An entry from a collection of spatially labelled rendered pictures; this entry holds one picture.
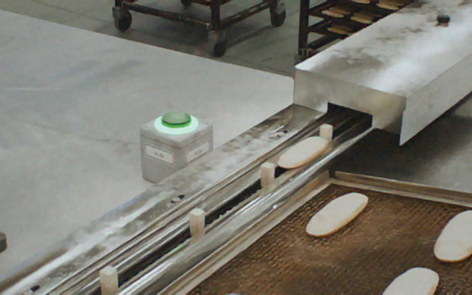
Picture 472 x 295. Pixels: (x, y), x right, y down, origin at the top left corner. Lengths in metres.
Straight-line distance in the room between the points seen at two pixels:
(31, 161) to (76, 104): 0.19
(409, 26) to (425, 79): 0.22
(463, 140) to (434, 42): 0.17
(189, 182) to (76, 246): 0.18
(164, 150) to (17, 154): 0.24
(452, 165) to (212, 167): 0.34
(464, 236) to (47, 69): 0.87
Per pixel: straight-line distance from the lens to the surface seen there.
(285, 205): 0.93
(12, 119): 1.33
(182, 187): 1.03
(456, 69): 1.29
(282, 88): 1.41
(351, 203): 0.91
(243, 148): 1.12
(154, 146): 1.10
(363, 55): 1.28
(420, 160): 1.21
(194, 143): 1.09
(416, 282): 0.77
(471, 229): 0.85
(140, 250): 0.94
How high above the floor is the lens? 1.37
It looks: 27 degrees down
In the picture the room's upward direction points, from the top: 1 degrees clockwise
